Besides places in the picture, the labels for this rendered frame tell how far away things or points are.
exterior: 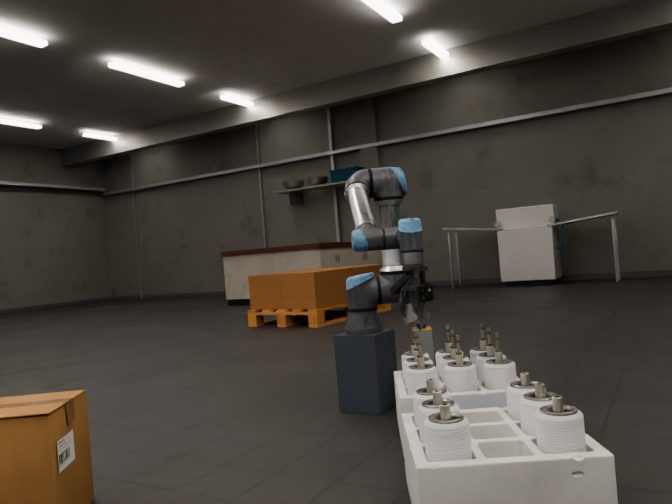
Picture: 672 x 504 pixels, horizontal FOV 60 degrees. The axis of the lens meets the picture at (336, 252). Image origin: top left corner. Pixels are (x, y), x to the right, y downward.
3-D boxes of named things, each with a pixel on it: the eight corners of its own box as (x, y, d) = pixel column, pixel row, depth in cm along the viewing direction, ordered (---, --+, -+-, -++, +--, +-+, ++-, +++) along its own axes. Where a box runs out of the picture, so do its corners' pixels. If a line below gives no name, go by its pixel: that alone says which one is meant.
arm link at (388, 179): (375, 303, 236) (365, 170, 234) (411, 300, 237) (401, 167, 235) (379, 306, 224) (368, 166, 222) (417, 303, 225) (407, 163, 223)
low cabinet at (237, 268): (393, 288, 938) (389, 240, 938) (324, 303, 752) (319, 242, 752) (306, 292, 1023) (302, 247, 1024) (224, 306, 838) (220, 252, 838)
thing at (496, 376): (486, 425, 172) (482, 365, 172) (487, 416, 181) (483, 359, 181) (520, 426, 169) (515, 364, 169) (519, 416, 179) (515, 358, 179)
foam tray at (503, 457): (423, 558, 114) (415, 467, 115) (406, 480, 153) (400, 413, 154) (622, 546, 113) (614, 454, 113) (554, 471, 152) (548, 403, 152)
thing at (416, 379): (404, 428, 176) (399, 369, 176) (420, 419, 183) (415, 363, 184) (431, 432, 170) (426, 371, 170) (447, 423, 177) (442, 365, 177)
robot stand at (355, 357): (339, 411, 226) (333, 335, 226) (360, 400, 242) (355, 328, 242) (380, 415, 217) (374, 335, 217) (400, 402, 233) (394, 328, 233)
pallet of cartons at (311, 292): (331, 327, 493) (326, 271, 493) (242, 328, 540) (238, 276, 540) (394, 308, 609) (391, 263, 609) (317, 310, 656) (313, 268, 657)
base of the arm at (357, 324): (338, 334, 227) (336, 309, 227) (356, 329, 240) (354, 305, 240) (372, 335, 219) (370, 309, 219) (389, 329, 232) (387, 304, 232)
